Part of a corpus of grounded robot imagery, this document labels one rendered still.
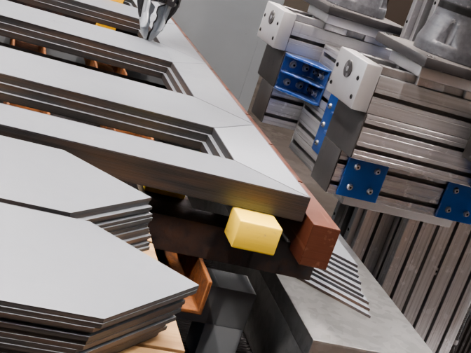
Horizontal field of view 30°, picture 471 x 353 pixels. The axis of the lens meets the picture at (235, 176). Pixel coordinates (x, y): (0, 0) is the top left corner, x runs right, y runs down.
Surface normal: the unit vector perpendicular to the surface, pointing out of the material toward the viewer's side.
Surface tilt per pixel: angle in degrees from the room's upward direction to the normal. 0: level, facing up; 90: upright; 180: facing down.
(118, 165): 90
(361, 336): 0
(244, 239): 90
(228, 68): 90
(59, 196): 0
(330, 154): 90
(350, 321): 0
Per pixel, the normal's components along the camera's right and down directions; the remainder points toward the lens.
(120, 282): 0.31, -0.91
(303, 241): -0.93, -0.22
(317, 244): 0.21, 0.35
